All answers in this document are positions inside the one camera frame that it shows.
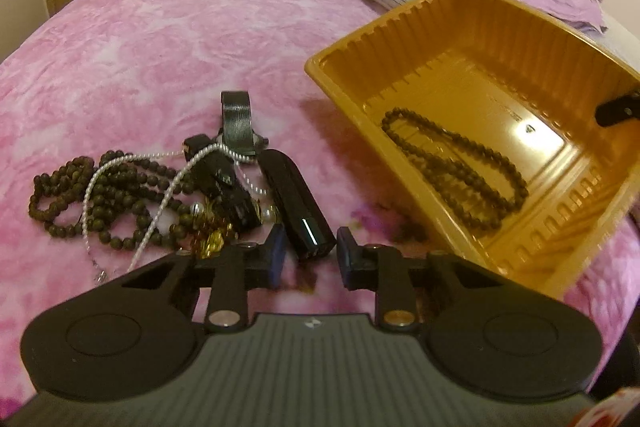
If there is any glossy black tube case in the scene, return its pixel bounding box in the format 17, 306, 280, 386
259, 149, 337, 263

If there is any red and white printed packet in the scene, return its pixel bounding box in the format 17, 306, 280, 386
575, 387, 640, 427

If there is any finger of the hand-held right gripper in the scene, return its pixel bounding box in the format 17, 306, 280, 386
596, 91, 640, 128

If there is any pink patterned blanket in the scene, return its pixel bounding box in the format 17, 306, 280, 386
0, 0, 640, 408

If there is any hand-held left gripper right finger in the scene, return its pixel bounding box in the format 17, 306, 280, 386
336, 227, 507, 334

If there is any dark bead necklace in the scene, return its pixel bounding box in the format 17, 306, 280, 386
381, 107, 530, 230
29, 150, 201, 253

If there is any yellow plastic tray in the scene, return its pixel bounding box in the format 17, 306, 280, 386
304, 0, 640, 300

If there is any white pearl necklace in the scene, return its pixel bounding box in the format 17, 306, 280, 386
82, 142, 273, 286

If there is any black wristwatch with ribbed strap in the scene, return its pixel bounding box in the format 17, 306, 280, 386
220, 91, 268, 160

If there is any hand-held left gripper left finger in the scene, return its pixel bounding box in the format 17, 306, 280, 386
120, 224, 287, 334

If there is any cream mattress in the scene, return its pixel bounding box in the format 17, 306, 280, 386
597, 7, 640, 72

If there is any amber bead bracelet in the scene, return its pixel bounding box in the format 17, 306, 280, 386
172, 202, 238, 258

